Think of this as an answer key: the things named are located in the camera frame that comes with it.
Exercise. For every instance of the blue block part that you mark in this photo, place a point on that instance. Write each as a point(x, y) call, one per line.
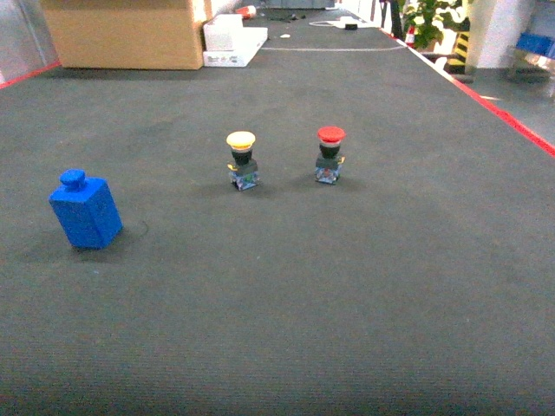
point(86, 210)

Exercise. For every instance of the white flat box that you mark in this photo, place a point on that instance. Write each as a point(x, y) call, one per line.
point(230, 44)

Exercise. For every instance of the red white object on belt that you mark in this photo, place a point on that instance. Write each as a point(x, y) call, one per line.
point(247, 12)

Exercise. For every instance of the large cardboard box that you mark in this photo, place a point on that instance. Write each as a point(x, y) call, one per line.
point(164, 35)

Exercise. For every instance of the potted green plant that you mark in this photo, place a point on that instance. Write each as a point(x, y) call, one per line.
point(431, 18)

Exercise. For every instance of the yellow push button switch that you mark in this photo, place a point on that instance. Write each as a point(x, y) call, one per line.
point(243, 171)

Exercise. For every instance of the red push button switch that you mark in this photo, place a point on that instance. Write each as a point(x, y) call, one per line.
point(330, 160)

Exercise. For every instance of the yellow black striped post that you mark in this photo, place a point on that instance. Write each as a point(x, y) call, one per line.
point(456, 62)

